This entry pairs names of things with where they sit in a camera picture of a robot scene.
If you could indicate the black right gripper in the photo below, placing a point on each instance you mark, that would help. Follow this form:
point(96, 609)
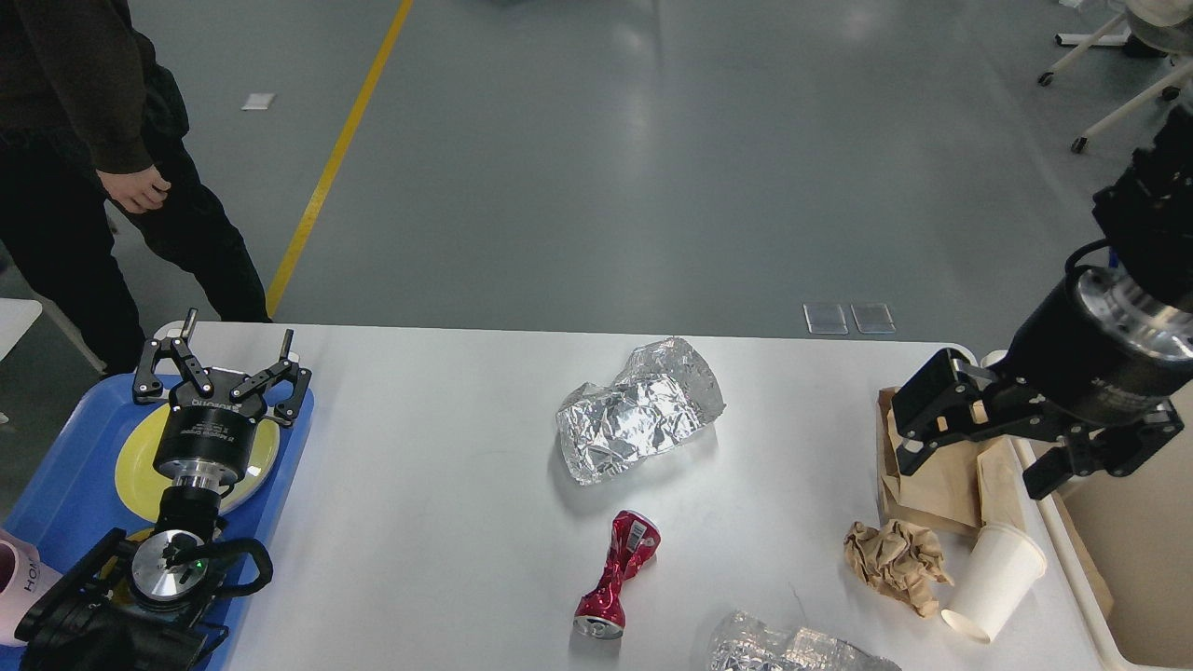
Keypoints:
point(1101, 347)

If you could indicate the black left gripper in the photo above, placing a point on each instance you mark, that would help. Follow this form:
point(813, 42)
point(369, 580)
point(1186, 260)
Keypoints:
point(210, 438)

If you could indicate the yellow plastic plate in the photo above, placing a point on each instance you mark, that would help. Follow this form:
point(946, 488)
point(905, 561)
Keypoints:
point(142, 444)

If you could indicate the foil sheet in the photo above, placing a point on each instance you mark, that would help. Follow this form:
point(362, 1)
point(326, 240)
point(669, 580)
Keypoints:
point(665, 394)
point(743, 642)

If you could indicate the teal HOME mug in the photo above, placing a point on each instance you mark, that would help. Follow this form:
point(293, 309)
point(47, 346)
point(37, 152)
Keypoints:
point(115, 574)

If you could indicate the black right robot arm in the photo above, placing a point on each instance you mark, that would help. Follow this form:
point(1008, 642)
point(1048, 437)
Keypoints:
point(1145, 216)

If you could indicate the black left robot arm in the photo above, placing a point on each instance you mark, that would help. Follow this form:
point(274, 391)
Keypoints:
point(145, 528)

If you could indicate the person's hand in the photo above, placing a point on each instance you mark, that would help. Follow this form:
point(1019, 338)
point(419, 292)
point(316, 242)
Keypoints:
point(137, 192)

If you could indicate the brown paper bag right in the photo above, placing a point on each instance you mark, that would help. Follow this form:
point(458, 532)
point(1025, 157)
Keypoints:
point(962, 488)

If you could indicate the pink plate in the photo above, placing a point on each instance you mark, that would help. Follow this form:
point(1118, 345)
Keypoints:
point(141, 489)

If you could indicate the beige plastic bin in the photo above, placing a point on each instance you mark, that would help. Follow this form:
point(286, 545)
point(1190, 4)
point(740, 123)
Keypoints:
point(1124, 546)

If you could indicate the crumpled brown paper ball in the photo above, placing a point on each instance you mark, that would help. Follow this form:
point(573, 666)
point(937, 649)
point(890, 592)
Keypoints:
point(901, 560)

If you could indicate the pink HOME mug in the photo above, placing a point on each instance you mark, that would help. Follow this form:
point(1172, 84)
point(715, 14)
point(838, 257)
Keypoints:
point(25, 578)

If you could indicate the person in black clothes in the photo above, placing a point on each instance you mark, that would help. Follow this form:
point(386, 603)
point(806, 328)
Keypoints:
point(82, 90)

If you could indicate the white chair base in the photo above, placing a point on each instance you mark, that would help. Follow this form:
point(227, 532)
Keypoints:
point(1142, 53)

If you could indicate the crushed red can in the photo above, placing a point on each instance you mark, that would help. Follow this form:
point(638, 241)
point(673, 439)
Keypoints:
point(634, 540)

